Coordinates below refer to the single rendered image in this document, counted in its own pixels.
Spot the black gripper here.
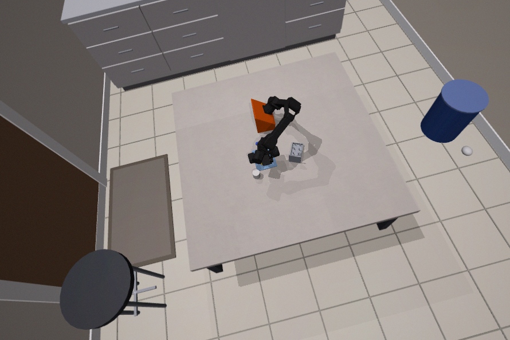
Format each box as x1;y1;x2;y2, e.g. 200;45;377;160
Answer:
248;146;280;164

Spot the grey dish rack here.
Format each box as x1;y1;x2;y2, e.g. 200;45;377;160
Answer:
289;142;303;163

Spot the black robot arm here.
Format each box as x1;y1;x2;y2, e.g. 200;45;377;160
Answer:
252;96;301;166

